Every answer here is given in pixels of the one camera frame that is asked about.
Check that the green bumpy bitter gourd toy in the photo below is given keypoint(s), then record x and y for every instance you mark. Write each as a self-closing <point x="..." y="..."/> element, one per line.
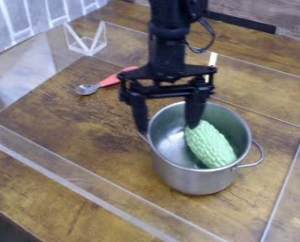
<point x="209" y="145"/>

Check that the spoon with red handle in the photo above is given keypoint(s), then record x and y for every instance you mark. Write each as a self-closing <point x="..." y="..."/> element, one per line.
<point x="89" y="89"/>

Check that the clear acrylic triangle stand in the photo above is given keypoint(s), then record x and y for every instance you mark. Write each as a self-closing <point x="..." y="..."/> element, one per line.
<point x="86" y="45"/>

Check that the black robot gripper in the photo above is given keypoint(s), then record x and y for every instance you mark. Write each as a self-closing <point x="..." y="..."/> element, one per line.
<point x="168" y="77"/>

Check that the silver metal pot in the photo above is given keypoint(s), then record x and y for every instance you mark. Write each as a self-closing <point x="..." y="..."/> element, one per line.
<point x="197" y="159"/>

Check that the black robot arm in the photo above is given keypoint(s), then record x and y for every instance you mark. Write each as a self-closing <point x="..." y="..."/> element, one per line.
<point x="175" y="14"/>

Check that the black strip on wall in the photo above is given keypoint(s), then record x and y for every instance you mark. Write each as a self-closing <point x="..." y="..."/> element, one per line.
<point x="238" y="21"/>

